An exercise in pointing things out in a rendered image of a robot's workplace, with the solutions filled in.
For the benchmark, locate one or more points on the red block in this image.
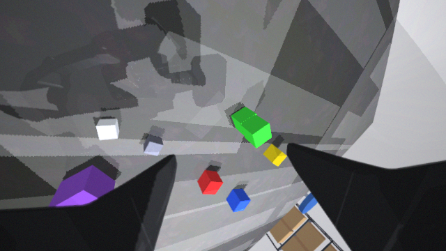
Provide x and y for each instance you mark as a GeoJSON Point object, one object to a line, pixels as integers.
{"type": "Point", "coordinates": [209, 182]}

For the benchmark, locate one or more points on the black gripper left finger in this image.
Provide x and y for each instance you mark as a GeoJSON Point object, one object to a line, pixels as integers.
{"type": "Point", "coordinates": [127, 218]}

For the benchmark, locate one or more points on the green block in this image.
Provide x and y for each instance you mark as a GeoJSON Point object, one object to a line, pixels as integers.
{"type": "Point", "coordinates": [256, 131]}
{"type": "Point", "coordinates": [242, 116]}

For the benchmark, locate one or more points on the purple block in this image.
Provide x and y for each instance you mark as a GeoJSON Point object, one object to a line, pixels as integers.
{"type": "Point", "coordinates": [83, 187]}

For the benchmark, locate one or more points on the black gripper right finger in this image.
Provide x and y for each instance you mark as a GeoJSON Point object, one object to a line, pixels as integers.
{"type": "Point", "coordinates": [368, 205]}

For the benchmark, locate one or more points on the yellow block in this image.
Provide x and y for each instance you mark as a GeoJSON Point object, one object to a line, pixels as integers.
{"type": "Point", "coordinates": [274, 155]}

